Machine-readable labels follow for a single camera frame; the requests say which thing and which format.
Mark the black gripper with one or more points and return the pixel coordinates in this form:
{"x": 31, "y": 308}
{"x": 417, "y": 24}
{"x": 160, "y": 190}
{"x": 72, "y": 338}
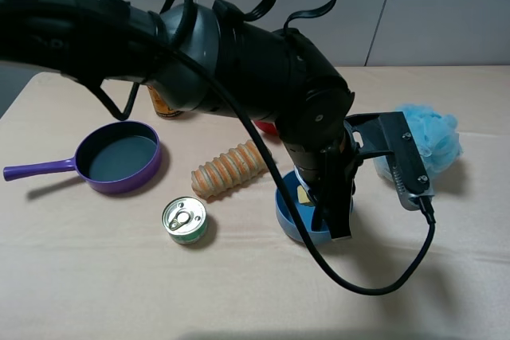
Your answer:
{"x": 324, "y": 156}

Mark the yellow toy cake slice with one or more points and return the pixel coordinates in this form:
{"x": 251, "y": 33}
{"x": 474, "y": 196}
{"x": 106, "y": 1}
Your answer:
{"x": 303, "y": 196}

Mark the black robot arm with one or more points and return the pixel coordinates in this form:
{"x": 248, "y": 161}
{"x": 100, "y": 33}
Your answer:
{"x": 211, "y": 60}

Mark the blue plastic bowl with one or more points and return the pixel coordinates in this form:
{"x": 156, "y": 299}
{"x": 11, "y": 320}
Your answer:
{"x": 291, "y": 180}

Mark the ridged toy bread loaf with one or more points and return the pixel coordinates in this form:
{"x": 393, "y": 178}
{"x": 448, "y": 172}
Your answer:
{"x": 233, "y": 168}

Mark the blue mesh bath sponge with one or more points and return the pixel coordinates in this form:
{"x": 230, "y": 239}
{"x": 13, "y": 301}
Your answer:
{"x": 435, "y": 135}

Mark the flat tin can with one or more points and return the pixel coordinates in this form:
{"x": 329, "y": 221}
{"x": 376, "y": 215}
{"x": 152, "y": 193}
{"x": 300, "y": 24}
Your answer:
{"x": 185, "y": 220}

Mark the gold energy drink can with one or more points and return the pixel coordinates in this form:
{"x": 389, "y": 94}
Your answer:
{"x": 161, "y": 108}

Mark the purple frying pan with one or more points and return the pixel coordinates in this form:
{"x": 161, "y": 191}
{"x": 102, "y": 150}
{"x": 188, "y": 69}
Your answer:
{"x": 116, "y": 158}

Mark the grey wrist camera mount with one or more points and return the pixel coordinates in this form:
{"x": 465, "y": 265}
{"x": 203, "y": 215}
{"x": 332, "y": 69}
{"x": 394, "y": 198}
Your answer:
{"x": 387, "y": 134}

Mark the red pot with black handles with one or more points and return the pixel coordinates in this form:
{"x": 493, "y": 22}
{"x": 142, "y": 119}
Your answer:
{"x": 268, "y": 128}

